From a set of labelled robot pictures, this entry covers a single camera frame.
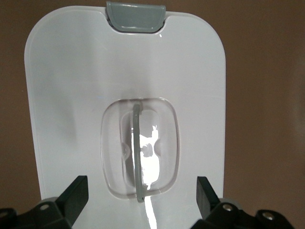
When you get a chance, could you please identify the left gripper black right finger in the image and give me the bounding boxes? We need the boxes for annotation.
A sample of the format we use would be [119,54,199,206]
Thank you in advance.
[192,176,296,229]

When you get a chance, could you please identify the white box lid grey latches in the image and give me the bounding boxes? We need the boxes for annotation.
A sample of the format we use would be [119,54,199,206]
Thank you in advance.
[23,0,226,229]

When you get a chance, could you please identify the brown table mat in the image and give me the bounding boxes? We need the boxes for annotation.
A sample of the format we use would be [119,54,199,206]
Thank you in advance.
[0,0,305,229]

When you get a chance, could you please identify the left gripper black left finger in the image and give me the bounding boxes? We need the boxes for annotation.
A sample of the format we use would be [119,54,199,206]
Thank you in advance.
[0,176,89,229]

